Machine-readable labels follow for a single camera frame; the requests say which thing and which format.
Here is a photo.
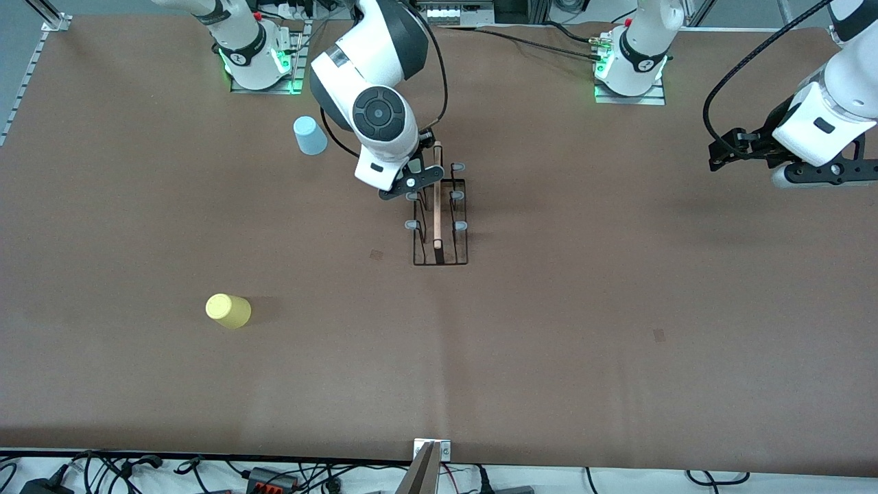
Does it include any small grey metal bracket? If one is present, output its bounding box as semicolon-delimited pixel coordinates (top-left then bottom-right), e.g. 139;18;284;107
413;438;452;462

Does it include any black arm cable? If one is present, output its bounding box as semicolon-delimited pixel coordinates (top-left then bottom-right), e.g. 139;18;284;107
704;0;834;153
319;0;450;158

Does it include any thin black cable loop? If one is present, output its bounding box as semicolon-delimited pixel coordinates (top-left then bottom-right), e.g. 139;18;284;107
686;469;750;485

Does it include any white socket strip with plugs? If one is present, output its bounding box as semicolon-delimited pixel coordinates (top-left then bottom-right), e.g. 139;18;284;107
264;0;315;21

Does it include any light blue plastic cup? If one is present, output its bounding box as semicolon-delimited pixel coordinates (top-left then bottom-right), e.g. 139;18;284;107
293;115;329;156

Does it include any black plug with cable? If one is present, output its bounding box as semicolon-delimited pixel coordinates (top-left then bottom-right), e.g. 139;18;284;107
473;465;536;494

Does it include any white power strip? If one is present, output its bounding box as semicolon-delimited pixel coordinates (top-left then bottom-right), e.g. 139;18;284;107
425;0;496;27

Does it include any black tangled cable bundle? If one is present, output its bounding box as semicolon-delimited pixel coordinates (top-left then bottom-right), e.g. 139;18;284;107
69;449;165;494

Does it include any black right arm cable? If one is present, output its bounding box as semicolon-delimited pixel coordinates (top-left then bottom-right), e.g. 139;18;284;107
319;0;450;158

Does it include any dark equipment frame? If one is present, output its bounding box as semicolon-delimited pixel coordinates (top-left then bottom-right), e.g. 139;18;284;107
429;0;551;27

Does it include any large table cover sheet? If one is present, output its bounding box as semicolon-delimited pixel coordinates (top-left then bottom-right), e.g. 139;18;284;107
0;15;878;475

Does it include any yellow plastic cup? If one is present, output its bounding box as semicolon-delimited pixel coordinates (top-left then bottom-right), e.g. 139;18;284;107
205;293;252;330

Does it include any black power adapter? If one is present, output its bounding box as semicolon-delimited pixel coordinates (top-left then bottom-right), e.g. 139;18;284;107
19;477;75;494

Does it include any aluminium arm base plate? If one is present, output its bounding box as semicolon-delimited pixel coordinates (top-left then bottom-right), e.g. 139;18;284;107
230;19;306;95
594;74;667;106

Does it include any orange lever connector block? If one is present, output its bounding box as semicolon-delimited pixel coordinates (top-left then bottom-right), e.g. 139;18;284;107
247;467;300;492

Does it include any black wire cup holder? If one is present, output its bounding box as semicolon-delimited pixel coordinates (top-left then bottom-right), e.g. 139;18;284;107
405;141;469;267

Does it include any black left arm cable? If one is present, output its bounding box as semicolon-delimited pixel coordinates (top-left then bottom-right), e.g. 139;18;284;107
704;0;834;153

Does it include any perforated aluminium rail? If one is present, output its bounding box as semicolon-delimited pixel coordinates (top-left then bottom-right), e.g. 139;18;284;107
0;31;50;146

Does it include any brown slanted post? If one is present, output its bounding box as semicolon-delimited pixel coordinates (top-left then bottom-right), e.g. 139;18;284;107
396;441;442;494

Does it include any black base power cable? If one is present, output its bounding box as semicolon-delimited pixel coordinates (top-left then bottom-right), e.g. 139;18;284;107
439;23;611;64

